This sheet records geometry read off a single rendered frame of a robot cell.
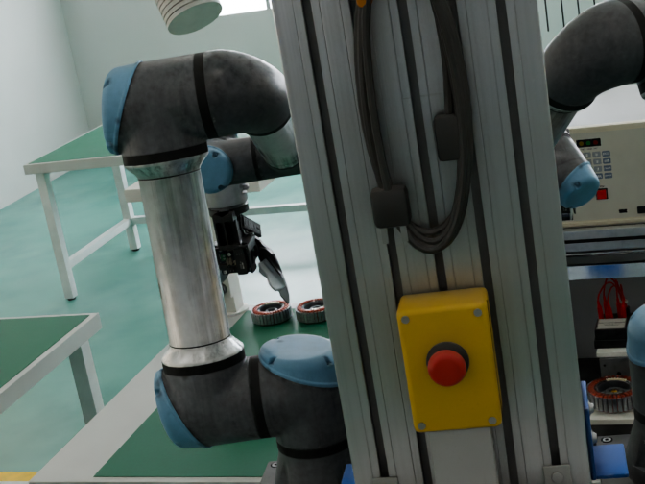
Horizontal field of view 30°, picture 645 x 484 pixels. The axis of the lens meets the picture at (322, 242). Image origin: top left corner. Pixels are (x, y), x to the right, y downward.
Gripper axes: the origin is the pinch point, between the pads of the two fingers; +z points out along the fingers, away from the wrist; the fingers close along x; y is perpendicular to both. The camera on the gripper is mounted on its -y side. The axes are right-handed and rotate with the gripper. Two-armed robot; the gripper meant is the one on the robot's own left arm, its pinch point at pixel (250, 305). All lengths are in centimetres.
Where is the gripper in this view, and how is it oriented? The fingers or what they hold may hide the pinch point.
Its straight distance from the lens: 220.8
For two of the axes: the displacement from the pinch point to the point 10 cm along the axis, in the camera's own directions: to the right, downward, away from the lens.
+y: -1.5, 3.1, -9.4
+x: 9.7, -1.1, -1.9
